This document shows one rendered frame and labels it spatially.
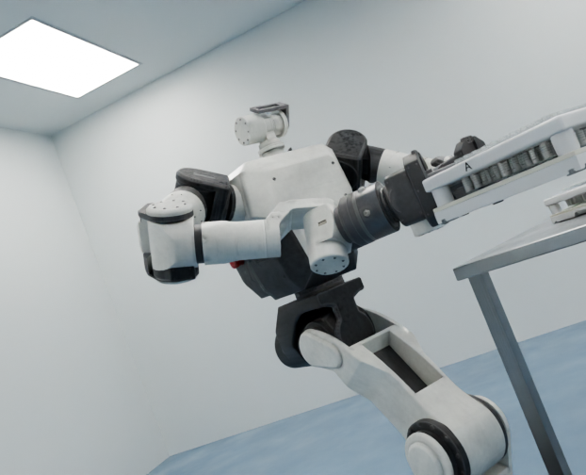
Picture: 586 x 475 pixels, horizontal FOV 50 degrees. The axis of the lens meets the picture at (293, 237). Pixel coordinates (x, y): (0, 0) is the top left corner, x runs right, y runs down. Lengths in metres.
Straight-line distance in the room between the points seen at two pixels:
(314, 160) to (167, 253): 0.48
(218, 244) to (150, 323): 4.42
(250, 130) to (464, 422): 0.75
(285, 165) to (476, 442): 0.66
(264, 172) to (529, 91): 3.56
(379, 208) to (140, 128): 4.51
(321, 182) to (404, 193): 0.42
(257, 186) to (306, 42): 3.70
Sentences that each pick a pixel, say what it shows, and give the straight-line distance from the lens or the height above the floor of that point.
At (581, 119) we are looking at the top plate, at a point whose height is 1.03.
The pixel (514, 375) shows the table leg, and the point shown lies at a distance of 1.70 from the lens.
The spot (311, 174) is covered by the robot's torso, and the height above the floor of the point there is 1.18.
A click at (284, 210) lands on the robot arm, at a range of 1.06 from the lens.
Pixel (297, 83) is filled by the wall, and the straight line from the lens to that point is 4.94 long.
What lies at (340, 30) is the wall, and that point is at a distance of 4.95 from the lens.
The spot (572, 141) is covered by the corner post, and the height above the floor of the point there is 1.01.
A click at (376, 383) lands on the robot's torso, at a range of 1.33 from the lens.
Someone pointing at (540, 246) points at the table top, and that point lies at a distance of 1.55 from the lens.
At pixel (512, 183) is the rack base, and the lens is 0.88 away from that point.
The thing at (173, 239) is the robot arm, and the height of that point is 1.11.
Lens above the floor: 0.97
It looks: 4 degrees up
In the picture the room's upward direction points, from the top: 22 degrees counter-clockwise
